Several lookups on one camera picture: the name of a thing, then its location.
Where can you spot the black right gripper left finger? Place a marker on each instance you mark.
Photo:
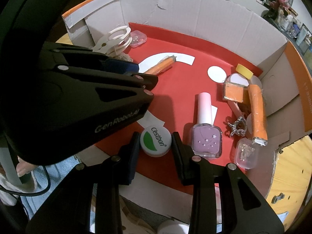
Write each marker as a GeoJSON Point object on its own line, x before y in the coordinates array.
{"type": "Point", "coordinates": [129, 154]}

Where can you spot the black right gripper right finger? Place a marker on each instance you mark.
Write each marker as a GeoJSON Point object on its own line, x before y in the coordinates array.
{"type": "Point", "coordinates": [184, 164]}

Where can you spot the purple nail polish bottle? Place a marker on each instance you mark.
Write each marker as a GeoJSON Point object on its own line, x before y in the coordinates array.
{"type": "Point", "coordinates": [206, 140]}

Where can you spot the green logo Cestbon cap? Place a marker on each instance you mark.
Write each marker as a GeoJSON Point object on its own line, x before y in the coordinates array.
{"type": "Point", "coordinates": [155, 141]}

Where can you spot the white cap with grey print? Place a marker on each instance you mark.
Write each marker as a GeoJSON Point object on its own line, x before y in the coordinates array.
{"type": "Point", "coordinates": [173, 227]}

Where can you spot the person's hand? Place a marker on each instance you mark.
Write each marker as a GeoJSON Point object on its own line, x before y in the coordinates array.
{"type": "Point", "coordinates": [24, 167]}

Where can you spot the clear small plastic case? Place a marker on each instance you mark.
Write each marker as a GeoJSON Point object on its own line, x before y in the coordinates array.
{"type": "Point", "coordinates": [246, 154]}

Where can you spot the silver hair claw clip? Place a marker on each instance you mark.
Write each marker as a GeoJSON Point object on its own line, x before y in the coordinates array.
{"type": "Point", "coordinates": [238, 127]}

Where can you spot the long orange snack packet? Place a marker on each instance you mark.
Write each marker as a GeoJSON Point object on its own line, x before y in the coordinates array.
{"type": "Point", "coordinates": [258, 117]}

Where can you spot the beige clothespin in box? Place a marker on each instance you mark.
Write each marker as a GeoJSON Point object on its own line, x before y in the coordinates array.
{"type": "Point", "coordinates": [114, 42]}

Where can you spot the square orange snack packet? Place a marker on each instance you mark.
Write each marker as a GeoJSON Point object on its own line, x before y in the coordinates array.
{"type": "Point", "coordinates": [235, 92]}

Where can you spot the cardboard box with red bottom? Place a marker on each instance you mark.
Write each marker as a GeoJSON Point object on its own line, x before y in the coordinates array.
{"type": "Point", "coordinates": [223, 34]}

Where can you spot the small grey metal piece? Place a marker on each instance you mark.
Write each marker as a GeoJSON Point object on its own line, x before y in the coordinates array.
{"type": "Point", "coordinates": [277, 198]}

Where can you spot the clear plastic box at back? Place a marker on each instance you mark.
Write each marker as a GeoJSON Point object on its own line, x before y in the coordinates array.
{"type": "Point", "coordinates": [138, 38]}

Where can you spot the yellow bottle cap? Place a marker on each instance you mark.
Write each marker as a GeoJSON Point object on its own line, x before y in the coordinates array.
{"type": "Point", "coordinates": [244, 71]}

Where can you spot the pink plush bunny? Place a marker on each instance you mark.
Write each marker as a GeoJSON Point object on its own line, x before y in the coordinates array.
{"type": "Point", "coordinates": [282, 3]}

